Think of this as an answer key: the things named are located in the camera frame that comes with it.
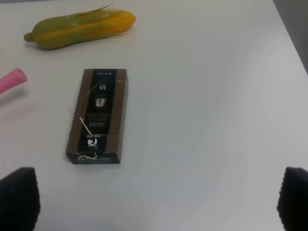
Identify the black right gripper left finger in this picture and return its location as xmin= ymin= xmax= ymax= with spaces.
xmin=0 ymin=167 xmax=40 ymax=231

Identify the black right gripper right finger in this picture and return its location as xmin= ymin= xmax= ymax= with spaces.
xmin=277 ymin=167 xmax=308 ymax=231

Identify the pink toy saucepan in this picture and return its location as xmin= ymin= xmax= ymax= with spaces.
xmin=0 ymin=68 xmax=27 ymax=94

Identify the brown coffee capsule box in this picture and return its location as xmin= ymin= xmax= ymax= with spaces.
xmin=66 ymin=69 xmax=128 ymax=164

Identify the toy corn cob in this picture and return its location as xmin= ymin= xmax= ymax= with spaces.
xmin=24 ymin=5 xmax=136 ymax=50

